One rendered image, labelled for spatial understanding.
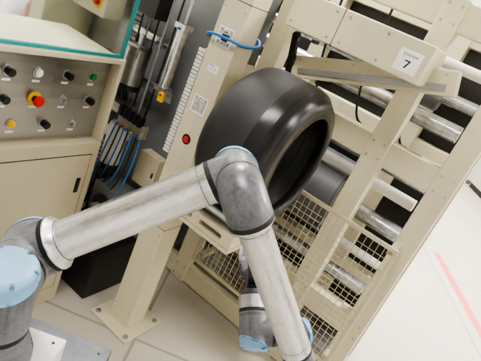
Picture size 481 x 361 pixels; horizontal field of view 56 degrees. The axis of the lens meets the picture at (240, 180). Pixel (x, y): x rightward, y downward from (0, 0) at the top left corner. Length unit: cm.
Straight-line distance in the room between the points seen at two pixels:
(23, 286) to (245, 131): 83
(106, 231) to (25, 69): 76
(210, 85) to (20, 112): 71
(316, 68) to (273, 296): 119
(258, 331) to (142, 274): 97
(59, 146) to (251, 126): 80
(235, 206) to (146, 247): 121
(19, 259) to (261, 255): 57
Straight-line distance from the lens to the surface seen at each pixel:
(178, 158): 199
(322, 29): 195
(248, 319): 144
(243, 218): 104
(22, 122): 185
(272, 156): 154
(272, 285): 116
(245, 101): 160
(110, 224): 121
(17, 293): 114
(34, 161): 190
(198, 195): 115
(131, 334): 246
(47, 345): 138
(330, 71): 206
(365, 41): 188
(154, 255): 219
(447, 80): 194
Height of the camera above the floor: 171
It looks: 22 degrees down
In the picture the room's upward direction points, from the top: 24 degrees clockwise
